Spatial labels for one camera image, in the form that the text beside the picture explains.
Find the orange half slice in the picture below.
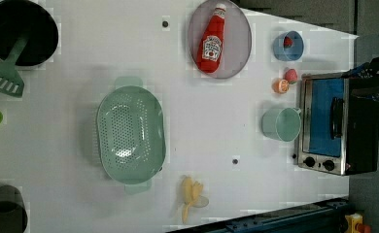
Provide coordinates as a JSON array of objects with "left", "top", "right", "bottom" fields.
[{"left": 272, "top": 79, "right": 290, "bottom": 94}]

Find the black cylindrical cup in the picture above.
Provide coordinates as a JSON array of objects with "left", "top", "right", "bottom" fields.
[{"left": 0, "top": 185, "right": 28, "bottom": 233}]

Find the grey round plate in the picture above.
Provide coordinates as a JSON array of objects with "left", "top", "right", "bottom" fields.
[{"left": 188, "top": 0, "right": 252, "bottom": 79}]

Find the black frying pan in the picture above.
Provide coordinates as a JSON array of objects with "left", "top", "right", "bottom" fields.
[{"left": 0, "top": 0, "right": 58, "bottom": 66}]

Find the peeled banana toy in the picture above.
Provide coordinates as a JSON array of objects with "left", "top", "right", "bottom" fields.
[{"left": 182, "top": 177, "right": 209, "bottom": 224}]

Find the blue bowl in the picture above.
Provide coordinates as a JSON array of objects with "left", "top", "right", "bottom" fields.
[{"left": 272, "top": 31, "right": 304, "bottom": 61}]

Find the green plastic strainer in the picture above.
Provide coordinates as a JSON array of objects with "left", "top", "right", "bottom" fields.
[{"left": 96, "top": 77, "right": 166, "bottom": 195}]

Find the mint green mug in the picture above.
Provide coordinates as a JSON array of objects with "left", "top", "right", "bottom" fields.
[{"left": 261, "top": 108, "right": 301, "bottom": 142}]

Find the black toaster oven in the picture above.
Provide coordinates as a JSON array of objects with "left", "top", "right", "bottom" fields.
[{"left": 297, "top": 73, "right": 379, "bottom": 176}]

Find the green slotted spatula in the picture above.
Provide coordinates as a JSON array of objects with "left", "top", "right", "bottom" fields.
[{"left": 0, "top": 36, "right": 28, "bottom": 98}]

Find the red ketchup bottle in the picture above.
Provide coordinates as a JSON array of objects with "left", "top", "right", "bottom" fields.
[{"left": 196, "top": 3, "right": 226, "bottom": 74}]

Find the yellow orange object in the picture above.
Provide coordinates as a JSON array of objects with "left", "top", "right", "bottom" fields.
[{"left": 345, "top": 213, "right": 371, "bottom": 233}]

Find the strawberry in blue bowl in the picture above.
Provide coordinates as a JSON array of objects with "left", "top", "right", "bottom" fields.
[{"left": 283, "top": 37, "right": 293, "bottom": 48}]

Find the blue metal frame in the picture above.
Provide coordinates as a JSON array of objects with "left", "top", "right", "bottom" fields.
[{"left": 169, "top": 198, "right": 355, "bottom": 233}]

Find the strawberry on table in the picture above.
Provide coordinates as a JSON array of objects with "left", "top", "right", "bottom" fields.
[{"left": 284, "top": 69, "right": 298, "bottom": 84}]

